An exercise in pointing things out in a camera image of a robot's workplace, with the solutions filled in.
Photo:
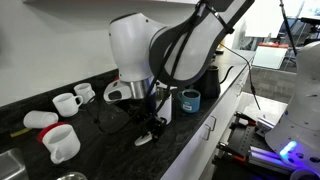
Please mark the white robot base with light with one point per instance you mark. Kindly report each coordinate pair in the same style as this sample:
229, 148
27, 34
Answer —
306, 100

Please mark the white upper cabinet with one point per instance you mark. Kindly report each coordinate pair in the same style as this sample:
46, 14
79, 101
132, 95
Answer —
133, 1

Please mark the steel sink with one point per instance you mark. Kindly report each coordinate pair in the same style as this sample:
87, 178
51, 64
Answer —
11, 166

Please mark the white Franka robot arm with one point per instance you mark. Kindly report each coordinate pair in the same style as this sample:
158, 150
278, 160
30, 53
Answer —
133, 50

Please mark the round metal strainer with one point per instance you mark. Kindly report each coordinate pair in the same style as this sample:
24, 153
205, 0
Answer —
71, 176

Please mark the white background table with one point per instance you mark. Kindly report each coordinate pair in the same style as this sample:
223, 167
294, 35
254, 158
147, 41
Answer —
268, 57

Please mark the black tripod pole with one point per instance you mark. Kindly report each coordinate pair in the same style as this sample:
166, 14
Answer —
288, 26

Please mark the aluminium extrusion rails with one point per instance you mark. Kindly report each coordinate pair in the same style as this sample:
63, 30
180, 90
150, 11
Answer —
266, 159

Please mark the blue ceramic mug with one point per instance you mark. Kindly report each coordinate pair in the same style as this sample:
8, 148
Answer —
191, 101

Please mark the dark box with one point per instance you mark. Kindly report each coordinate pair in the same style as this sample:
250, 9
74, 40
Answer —
246, 136

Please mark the white mug with red rim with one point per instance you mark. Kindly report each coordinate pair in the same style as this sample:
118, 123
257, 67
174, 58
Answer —
61, 142

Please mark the white cabinet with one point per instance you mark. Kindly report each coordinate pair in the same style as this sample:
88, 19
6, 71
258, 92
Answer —
133, 1
200, 151

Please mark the black gooseneck kettle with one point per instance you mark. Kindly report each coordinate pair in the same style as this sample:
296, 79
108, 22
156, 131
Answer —
210, 83

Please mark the yellow flat stick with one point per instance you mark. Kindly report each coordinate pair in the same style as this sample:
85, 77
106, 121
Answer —
20, 132

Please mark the white lower cabinet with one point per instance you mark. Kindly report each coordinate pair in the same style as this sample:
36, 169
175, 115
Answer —
200, 151

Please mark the small white mug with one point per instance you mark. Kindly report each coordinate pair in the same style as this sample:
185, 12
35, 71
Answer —
84, 92
65, 105

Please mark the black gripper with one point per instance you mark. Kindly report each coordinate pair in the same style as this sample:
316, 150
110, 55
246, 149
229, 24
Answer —
151, 116

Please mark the black clamp with orange tip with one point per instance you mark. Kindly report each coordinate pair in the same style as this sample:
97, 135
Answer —
231, 152
245, 118

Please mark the plain white cup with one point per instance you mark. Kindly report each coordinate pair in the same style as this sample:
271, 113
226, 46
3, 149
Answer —
40, 119

